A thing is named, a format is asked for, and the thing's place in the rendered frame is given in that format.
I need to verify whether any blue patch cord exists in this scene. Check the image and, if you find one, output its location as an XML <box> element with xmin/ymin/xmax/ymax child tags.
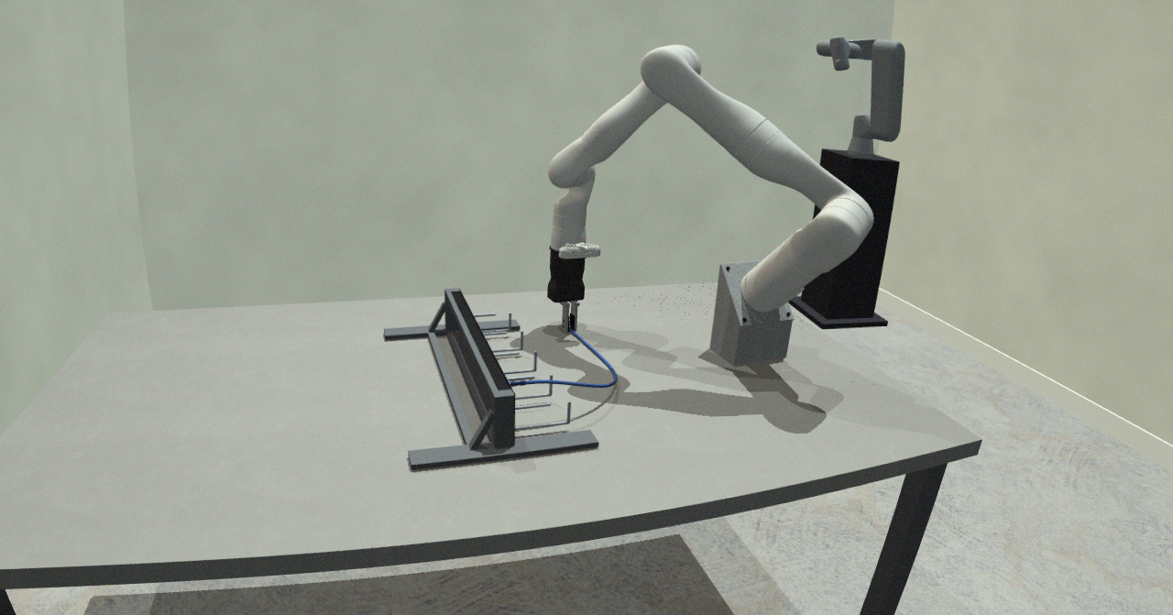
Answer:
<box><xmin>518</xmin><ymin>329</ymin><xmax>617</xmax><ymax>388</ymax></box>

